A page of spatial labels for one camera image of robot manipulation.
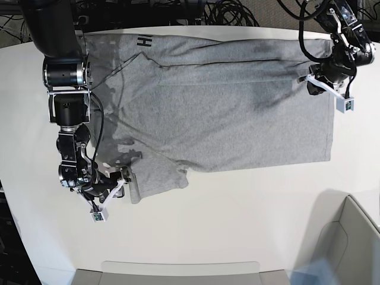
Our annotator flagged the white camera box image right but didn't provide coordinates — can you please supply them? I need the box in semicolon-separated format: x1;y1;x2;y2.
336;97;354;113

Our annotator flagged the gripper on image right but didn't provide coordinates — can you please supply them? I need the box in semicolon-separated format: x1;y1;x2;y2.
297;62;356;98

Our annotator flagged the grey bin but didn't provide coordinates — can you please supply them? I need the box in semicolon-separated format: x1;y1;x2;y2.
311;196;379;284
71;261;290;284

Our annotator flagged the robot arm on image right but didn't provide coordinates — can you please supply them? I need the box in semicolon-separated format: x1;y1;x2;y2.
298;1;375;99

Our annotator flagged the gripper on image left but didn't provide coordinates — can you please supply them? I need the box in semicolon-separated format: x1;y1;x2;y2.
78;166;134;208

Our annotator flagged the blue translucent object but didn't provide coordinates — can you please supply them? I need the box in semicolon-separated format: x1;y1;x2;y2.
289;258;337;285

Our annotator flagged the grey T-shirt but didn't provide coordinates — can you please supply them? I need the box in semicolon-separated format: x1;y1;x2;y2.
86;34;334;204

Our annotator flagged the white camera box image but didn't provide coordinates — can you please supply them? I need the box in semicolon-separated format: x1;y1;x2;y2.
336;97;354;113
90;208;109;223

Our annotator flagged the white camera box image left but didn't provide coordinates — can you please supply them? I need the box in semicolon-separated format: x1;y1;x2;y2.
90;208;109;223

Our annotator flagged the grey bin at right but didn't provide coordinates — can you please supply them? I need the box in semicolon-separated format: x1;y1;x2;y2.
311;196;379;284

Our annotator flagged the grey bin at bottom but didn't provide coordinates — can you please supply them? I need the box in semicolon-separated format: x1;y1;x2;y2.
71;261;290;284

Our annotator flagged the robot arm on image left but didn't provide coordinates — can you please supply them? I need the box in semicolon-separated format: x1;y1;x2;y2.
19;1;132;214

